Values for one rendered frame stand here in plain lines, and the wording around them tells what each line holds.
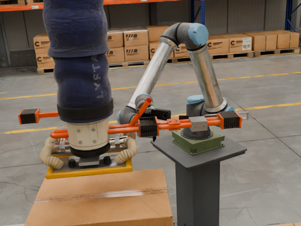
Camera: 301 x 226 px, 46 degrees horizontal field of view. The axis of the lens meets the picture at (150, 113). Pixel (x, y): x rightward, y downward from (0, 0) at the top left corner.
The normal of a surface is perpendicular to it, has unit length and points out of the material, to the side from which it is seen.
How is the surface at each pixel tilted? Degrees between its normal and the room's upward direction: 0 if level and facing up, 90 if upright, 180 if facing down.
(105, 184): 0
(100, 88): 74
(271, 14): 90
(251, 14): 90
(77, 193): 0
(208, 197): 90
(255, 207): 0
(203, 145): 90
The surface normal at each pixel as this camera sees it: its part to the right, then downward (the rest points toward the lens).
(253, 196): -0.05, -0.94
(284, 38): 0.11, 0.30
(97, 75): 0.68, 0.44
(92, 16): 0.67, -0.07
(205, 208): 0.47, 0.28
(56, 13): -0.27, 0.05
